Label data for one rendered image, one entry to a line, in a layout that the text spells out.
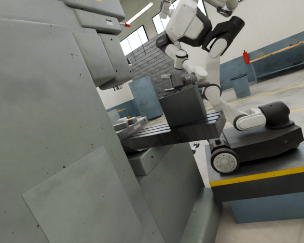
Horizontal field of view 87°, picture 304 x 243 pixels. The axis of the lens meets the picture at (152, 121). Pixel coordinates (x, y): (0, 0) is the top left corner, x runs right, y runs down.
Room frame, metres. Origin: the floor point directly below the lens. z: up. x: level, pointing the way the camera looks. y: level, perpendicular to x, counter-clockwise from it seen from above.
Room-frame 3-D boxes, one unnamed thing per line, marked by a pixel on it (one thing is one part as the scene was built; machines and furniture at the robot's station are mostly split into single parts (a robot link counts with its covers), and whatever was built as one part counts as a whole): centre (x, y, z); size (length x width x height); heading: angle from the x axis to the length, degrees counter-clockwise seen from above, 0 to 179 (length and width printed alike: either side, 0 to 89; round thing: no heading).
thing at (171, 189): (1.20, 0.11, 0.44); 0.81 x 0.32 x 0.60; 143
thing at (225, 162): (1.12, -0.40, 0.50); 0.20 x 0.05 x 0.20; 71
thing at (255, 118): (1.28, -0.74, 0.68); 0.21 x 0.20 x 0.13; 71
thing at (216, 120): (1.20, 0.15, 0.90); 1.24 x 0.23 x 0.08; 53
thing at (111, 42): (1.18, 0.13, 1.47); 0.21 x 0.19 x 0.32; 53
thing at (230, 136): (1.29, -0.71, 0.59); 0.64 x 0.52 x 0.33; 71
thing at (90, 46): (1.03, 0.25, 1.47); 0.24 x 0.19 x 0.26; 53
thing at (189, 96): (0.97, -0.21, 1.04); 0.22 x 0.12 x 0.20; 62
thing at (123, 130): (1.27, 0.19, 0.99); 0.35 x 0.15 x 0.11; 143
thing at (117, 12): (1.17, 0.14, 1.81); 0.47 x 0.26 x 0.16; 143
